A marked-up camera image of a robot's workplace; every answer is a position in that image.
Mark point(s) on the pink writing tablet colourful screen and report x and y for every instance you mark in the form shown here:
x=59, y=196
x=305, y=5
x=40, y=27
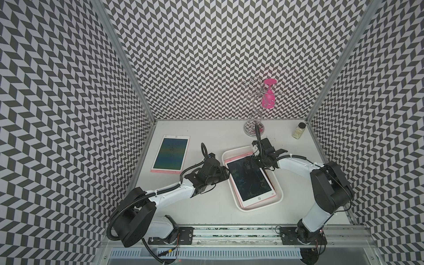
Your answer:
x=171, y=154

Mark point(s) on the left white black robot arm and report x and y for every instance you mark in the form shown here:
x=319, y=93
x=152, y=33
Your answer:
x=136, y=217

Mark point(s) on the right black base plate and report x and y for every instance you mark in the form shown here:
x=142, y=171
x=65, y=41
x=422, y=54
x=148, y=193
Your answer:
x=301, y=236

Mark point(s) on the pink plastic goblet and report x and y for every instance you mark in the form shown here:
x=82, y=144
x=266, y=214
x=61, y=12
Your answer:
x=268, y=98

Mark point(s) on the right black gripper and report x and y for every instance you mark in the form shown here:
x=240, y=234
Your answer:
x=254, y=157

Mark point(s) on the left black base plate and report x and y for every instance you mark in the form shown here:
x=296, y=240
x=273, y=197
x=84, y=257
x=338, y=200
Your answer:
x=178, y=236

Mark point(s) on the aluminium front rail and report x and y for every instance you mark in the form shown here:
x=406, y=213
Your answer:
x=266, y=236

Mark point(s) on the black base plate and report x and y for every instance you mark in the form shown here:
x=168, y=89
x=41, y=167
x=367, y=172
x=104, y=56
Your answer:
x=301, y=236
x=178, y=236

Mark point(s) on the small glass jar black lid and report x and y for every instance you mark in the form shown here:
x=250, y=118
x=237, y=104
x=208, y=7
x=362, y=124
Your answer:
x=298, y=132

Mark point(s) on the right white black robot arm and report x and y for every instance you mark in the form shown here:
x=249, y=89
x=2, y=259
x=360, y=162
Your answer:
x=331, y=189

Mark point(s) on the white plastic storage tray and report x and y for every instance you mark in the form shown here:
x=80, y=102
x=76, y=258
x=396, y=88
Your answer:
x=279, y=195

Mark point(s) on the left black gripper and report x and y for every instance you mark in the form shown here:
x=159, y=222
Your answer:
x=224, y=175

